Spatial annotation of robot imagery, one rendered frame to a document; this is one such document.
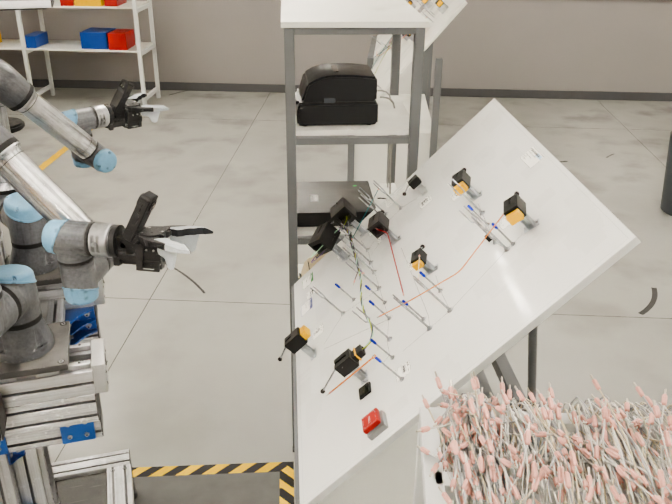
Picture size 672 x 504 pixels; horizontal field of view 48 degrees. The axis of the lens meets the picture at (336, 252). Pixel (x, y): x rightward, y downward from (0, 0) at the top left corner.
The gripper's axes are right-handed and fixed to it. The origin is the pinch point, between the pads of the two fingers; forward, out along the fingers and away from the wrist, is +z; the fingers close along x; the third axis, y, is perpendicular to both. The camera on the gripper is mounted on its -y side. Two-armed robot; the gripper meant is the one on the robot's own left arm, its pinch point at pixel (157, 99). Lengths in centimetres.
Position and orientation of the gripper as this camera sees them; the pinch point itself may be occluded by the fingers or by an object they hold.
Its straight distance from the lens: 276.0
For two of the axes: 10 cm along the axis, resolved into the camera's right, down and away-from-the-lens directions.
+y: -1.0, 8.5, 5.2
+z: 7.4, -2.8, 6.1
